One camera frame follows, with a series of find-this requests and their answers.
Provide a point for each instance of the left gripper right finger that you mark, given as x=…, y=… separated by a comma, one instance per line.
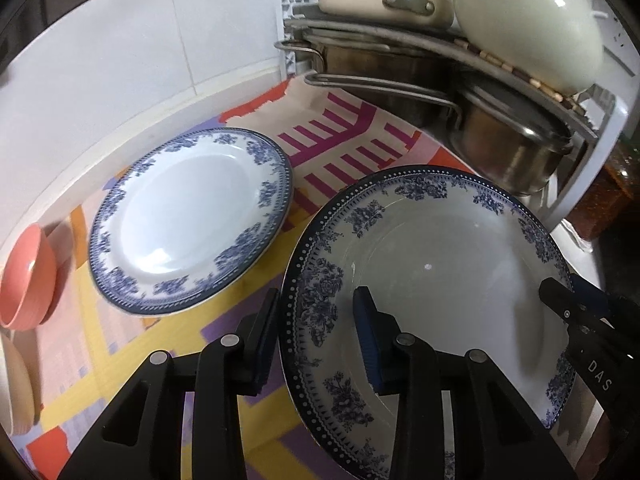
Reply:
x=461, y=407

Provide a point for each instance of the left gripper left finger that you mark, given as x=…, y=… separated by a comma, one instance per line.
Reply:
x=138, y=435

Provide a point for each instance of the white bowl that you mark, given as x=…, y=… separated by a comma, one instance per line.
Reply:
x=17, y=400

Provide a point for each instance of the blue floral plate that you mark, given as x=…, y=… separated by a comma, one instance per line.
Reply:
x=458, y=263
x=188, y=219

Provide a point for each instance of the pink bowl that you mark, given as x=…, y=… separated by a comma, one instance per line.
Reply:
x=28, y=281

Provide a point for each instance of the steel pot lower shelf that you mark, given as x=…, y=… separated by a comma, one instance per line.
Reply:
x=508, y=138

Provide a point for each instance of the white pot rack shelf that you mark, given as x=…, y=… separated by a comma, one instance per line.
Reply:
x=595, y=119

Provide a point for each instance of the steel pan lower shelf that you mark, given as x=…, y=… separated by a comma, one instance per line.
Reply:
x=413, y=84

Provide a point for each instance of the cream ceramic kettle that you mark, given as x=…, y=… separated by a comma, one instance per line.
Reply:
x=557, y=42

